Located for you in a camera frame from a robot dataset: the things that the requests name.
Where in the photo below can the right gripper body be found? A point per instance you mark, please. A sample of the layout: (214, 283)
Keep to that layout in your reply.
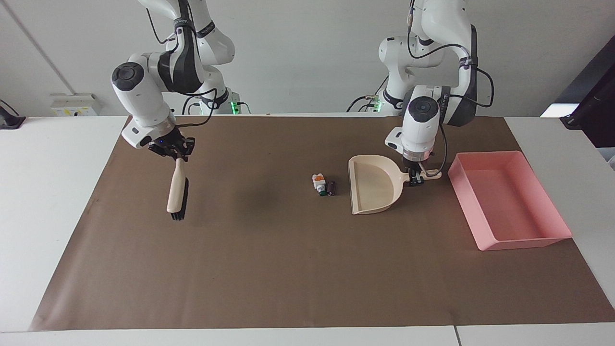
(166, 144)

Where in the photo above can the beige brush with black bristles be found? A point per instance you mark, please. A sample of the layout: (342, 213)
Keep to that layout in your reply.
(176, 192)

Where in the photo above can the black stand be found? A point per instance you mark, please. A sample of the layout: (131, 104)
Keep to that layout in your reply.
(593, 110)
(9, 120)

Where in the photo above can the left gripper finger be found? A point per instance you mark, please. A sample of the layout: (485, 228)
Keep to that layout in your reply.
(416, 181)

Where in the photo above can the white orange electronic part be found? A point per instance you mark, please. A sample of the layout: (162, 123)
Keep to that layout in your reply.
(318, 180)

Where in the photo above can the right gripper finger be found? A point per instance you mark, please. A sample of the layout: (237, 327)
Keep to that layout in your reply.
(189, 145)
(171, 154)

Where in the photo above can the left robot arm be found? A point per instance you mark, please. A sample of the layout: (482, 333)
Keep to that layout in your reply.
(420, 125)

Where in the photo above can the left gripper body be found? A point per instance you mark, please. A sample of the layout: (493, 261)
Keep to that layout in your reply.
(414, 165)

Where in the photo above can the dark cylindrical capacitor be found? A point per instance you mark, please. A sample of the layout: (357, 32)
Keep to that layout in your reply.
(331, 188)

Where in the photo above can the pink plastic bin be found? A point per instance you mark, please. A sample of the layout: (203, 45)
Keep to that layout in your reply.
(509, 202)

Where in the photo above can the beige plastic dustpan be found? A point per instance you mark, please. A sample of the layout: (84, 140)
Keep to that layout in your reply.
(375, 185)

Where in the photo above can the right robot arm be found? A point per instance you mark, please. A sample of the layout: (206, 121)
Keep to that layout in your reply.
(141, 98)

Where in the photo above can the white wall socket box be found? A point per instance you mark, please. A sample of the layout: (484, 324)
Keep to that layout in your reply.
(74, 105)

